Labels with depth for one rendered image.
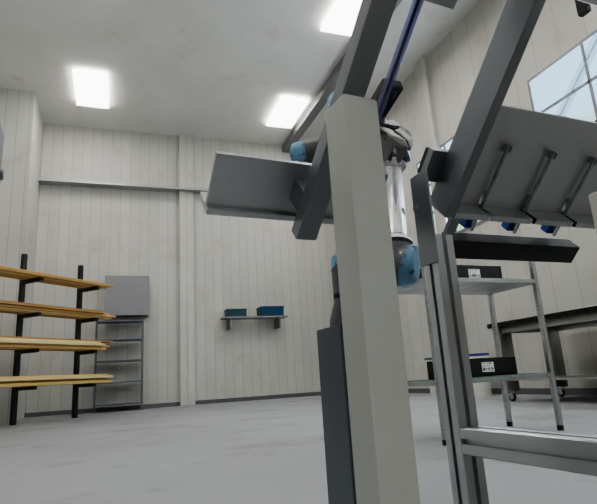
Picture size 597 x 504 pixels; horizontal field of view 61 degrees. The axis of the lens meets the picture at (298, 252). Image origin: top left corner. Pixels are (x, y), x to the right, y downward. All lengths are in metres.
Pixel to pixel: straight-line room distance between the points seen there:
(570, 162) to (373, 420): 0.69
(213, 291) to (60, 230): 3.41
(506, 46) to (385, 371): 0.54
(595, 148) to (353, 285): 0.64
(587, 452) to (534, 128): 0.57
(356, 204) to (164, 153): 11.69
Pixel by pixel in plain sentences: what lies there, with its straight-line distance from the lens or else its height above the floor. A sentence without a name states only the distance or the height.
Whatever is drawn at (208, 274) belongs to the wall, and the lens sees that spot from 11.57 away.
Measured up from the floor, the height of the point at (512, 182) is 0.75.
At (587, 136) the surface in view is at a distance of 1.15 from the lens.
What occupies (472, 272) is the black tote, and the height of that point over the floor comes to 1.01.
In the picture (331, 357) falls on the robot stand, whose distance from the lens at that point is 1.49.
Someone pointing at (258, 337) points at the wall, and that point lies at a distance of 11.60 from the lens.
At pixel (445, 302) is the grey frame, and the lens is 0.90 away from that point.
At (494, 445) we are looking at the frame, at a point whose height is 0.30.
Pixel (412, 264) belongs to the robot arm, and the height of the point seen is 0.70.
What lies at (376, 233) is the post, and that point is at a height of 0.60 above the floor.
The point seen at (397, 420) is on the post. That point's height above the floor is 0.35.
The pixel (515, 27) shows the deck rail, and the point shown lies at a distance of 0.92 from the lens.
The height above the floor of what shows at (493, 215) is 0.69.
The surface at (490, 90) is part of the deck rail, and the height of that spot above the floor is 0.84.
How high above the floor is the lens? 0.41
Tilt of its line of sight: 14 degrees up
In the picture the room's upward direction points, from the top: 4 degrees counter-clockwise
